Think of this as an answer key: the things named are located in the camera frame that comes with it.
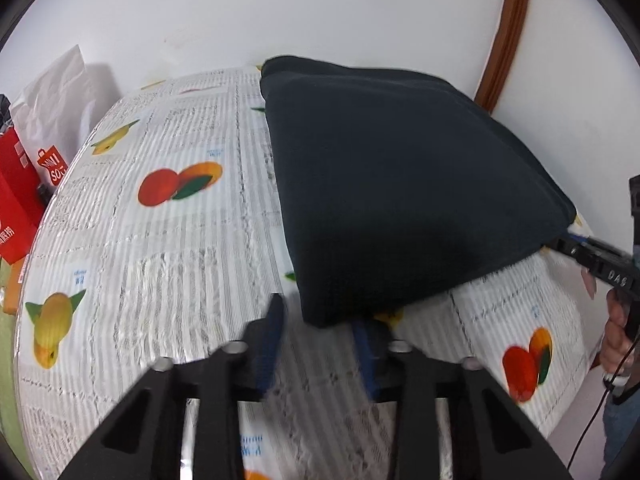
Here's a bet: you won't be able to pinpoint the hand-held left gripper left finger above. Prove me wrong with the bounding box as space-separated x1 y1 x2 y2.
57 292 288 480

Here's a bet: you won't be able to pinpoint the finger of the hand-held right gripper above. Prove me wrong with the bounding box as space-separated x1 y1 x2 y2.
545 230 640 293

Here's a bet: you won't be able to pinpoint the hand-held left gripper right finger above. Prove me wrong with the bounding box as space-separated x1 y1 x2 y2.
350 317 576 480

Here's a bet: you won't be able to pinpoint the black sweatshirt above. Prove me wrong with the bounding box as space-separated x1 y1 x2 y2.
260 56 577 330

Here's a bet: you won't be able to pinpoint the person's right hand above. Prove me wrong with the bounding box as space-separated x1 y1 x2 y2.
600 290 640 380

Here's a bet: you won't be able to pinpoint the fruit print tablecloth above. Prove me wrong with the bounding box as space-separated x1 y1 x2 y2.
12 62 601 480

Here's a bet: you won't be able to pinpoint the person's blue jeans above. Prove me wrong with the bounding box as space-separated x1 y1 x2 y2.
600 385 640 480

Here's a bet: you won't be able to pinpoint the orange box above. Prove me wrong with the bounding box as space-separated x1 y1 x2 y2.
0 260 28 316

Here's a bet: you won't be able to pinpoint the green floor mat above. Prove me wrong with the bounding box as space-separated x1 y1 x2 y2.
0 260 36 480

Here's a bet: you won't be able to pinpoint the red paper bag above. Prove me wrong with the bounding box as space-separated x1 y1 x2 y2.
0 127 68 263

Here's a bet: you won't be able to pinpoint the white plastic bag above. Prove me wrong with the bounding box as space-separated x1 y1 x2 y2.
10 45 121 161

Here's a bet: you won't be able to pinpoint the black cable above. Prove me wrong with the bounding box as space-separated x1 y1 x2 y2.
567 340 640 467

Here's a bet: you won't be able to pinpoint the brown wooden door frame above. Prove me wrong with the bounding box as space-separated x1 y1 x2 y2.
475 0 533 113

